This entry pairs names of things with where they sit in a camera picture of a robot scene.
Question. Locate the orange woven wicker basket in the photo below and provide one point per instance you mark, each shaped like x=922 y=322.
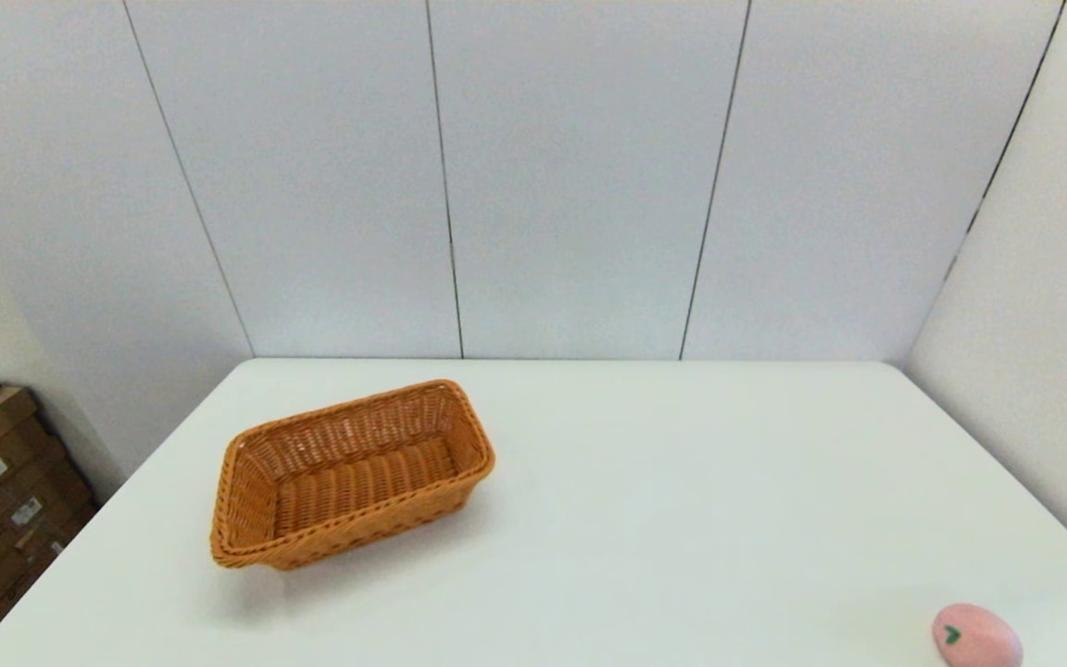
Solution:
x=357 y=482

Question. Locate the pink toy peach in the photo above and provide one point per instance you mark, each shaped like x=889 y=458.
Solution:
x=983 y=639

